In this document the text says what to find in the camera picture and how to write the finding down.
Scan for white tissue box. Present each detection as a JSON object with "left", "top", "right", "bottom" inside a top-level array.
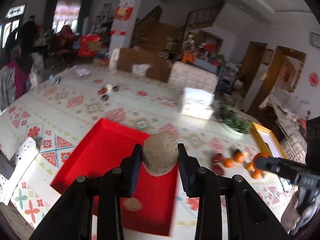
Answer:
[{"left": 180, "top": 87, "right": 214, "bottom": 120}]

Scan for green leafy vegetables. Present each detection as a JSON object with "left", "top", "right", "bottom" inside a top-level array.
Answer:
[{"left": 218, "top": 104, "right": 251, "bottom": 134}]

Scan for white power strip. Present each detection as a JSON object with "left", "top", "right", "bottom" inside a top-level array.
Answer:
[{"left": 0, "top": 137, "right": 40, "bottom": 206}]

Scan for white plate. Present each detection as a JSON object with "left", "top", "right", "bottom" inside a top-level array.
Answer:
[{"left": 221, "top": 119, "right": 248, "bottom": 134}]

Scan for red tray box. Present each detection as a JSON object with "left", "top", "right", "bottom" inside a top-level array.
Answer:
[{"left": 50, "top": 118, "right": 178, "bottom": 236}]

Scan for orange tangerine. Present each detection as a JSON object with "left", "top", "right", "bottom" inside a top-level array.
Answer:
[
  {"left": 233, "top": 150, "right": 246, "bottom": 164},
  {"left": 252, "top": 153, "right": 268, "bottom": 169},
  {"left": 222, "top": 158, "right": 234, "bottom": 168}
]

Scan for patterned tablecloth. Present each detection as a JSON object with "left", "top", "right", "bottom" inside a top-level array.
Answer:
[{"left": 0, "top": 63, "right": 301, "bottom": 240}]

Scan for yellow cardboard box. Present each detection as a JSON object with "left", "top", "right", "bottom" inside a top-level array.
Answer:
[{"left": 250, "top": 122, "right": 287, "bottom": 159}]

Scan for orange tangerine under gripper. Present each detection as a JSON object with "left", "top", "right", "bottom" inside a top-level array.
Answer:
[{"left": 252, "top": 153, "right": 268, "bottom": 169}]

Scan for beige sugarcane chunk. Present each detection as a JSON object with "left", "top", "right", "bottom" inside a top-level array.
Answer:
[{"left": 142, "top": 133, "right": 179, "bottom": 177}]

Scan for white patterned chair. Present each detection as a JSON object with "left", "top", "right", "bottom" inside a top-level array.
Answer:
[{"left": 168, "top": 61, "right": 218, "bottom": 94}]

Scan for right hand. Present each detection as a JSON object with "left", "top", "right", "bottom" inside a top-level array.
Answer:
[{"left": 280, "top": 191, "right": 319, "bottom": 239}]

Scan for dark red jujube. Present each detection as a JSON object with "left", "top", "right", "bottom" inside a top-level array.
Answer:
[{"left": 211, "top": 153, "right": 224, "bottom": 164}]

